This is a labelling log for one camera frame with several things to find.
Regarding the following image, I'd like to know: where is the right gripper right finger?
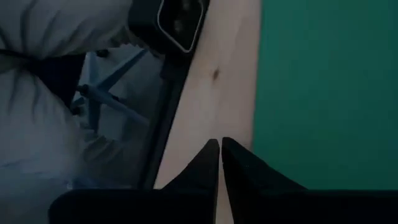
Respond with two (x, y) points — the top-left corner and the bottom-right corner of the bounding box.
(221, 136), (398, 224)

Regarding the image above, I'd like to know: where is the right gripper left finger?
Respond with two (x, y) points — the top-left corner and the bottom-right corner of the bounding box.
(48, 139), (221, 224)

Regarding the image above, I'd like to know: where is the green paper sheet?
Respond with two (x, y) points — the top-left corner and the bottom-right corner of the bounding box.
(251, 0), (398, 190)

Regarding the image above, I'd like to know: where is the office chair star base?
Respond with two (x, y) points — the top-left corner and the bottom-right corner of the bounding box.
(71, 49), (150, 134)

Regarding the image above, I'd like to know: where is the person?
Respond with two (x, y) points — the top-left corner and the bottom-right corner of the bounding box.
(0, 0), (134, 187)

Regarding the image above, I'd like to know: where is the black camera silver trim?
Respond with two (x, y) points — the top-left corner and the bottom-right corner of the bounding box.
(127, 0), (210, 58)

